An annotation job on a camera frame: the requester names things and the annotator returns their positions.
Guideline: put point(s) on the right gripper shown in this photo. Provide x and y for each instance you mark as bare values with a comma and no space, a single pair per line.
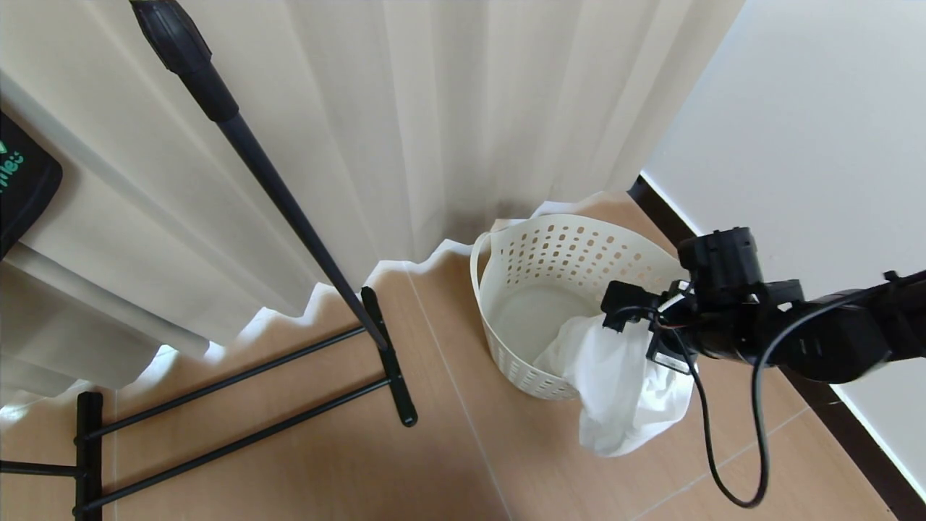
712,333

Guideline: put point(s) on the white garment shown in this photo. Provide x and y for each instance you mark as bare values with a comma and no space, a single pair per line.
615,391

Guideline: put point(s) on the black garment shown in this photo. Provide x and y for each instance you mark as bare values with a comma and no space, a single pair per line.
22,195

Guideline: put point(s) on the white laundry basket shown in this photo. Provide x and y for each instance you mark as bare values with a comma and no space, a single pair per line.
564,246

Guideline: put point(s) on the black clothes rack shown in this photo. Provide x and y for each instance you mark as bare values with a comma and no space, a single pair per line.
181,43

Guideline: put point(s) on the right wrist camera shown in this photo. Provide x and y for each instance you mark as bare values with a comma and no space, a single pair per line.
626,300

